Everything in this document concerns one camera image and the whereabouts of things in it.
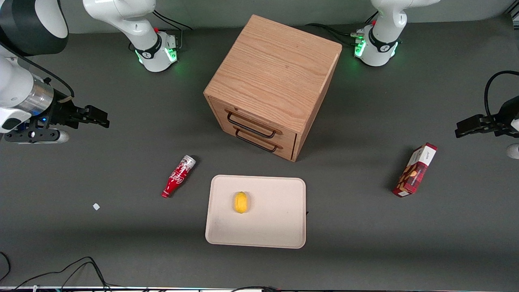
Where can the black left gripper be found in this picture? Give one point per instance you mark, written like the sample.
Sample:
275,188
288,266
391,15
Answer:
507,114

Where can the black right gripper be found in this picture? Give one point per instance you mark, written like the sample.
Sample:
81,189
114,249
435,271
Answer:
61,112

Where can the red coke bottle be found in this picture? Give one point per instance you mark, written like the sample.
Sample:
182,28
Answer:
178,176

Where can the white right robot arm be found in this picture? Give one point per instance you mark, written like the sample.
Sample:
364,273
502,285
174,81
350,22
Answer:
121,16

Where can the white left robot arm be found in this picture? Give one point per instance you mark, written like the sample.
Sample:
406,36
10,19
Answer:
381,44

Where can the beige plastic tray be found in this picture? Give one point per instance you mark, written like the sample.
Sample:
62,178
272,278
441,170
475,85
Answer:
275,219

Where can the red cookie box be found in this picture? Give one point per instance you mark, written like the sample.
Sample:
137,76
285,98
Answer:
413,174

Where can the yellow lemon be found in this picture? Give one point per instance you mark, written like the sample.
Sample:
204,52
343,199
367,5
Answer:
241,202

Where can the wooden drawer cabinet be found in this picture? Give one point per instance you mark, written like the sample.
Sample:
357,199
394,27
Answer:
275,73

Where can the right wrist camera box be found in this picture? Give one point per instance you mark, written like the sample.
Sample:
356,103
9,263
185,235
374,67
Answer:
36,135

